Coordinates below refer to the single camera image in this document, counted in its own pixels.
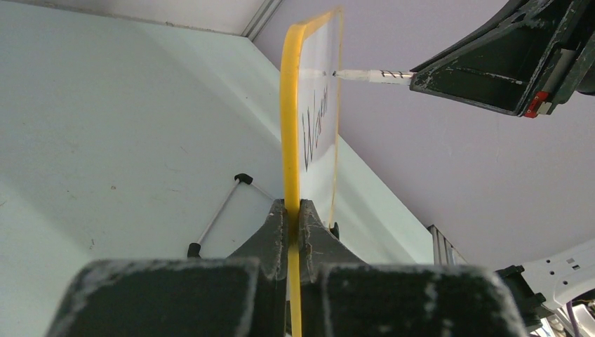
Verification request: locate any whiteboard wire stand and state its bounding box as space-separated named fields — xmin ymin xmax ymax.
xmin=187 ymin=173 xmax=275 ymax=259

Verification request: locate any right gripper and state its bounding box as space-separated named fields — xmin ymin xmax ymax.
xmin=409 ymin=1 xmax=594 ymax=119

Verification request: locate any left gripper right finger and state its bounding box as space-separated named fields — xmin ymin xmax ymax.
xmin=298 ymin=200 xmax=527 ymax=336

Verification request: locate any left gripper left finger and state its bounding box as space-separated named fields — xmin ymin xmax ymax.
xmin=47 ymin=199 xmax=288 ymax=336

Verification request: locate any yellow framed whiteboard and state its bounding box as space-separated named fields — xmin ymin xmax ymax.
xmin=279 ymin=6 xmax=343 ymax=336

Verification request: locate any black whiteboard marker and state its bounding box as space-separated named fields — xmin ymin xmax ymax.
xmin=333 ymin=70 xmax=415 ymax=86

